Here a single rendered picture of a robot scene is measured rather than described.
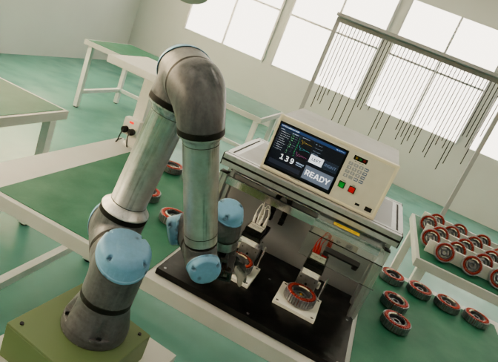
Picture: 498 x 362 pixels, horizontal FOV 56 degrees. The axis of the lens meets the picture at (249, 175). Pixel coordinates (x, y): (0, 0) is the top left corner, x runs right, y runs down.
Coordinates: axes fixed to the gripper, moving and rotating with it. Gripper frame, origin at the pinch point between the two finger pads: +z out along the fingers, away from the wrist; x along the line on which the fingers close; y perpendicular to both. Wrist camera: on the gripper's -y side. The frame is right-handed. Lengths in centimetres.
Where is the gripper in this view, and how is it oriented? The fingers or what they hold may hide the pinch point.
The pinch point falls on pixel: (221, 275)
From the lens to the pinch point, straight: 147.5
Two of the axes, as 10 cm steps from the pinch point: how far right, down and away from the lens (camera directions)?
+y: -1.9, 7.0, -6.9
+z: -1.1, 6.8, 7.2
